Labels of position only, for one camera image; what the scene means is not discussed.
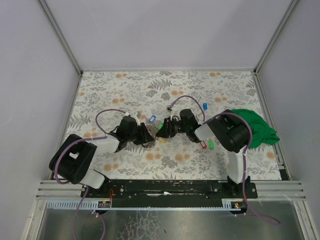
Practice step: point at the blue tag upper key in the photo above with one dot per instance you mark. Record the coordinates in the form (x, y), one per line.
(204, 106)

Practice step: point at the yellow tag key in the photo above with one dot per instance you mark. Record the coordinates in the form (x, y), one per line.
(162, 140)

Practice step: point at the green cloth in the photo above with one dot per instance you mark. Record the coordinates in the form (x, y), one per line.
(262, 133)

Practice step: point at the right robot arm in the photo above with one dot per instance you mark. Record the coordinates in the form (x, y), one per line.
(230, 129)

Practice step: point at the blue tag ring key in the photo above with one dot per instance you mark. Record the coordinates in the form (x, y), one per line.
(152, 119)

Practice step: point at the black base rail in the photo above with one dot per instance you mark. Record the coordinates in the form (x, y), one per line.
(171, 193)

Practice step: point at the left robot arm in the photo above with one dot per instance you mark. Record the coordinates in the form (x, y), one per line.
(71, 163)

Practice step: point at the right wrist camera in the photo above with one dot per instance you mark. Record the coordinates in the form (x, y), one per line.
(173, 113)

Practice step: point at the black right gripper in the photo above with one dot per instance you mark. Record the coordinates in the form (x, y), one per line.
(169, 127)

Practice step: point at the green tag key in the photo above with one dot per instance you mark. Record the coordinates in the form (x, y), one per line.
(211, 144)

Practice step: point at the numbered keyring organizer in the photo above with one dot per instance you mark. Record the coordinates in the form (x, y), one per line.
(152, 129)

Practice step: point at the red tag key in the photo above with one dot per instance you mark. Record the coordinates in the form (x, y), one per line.
(203, 144)

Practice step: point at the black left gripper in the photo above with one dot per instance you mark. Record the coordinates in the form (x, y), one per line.
(142, 132)

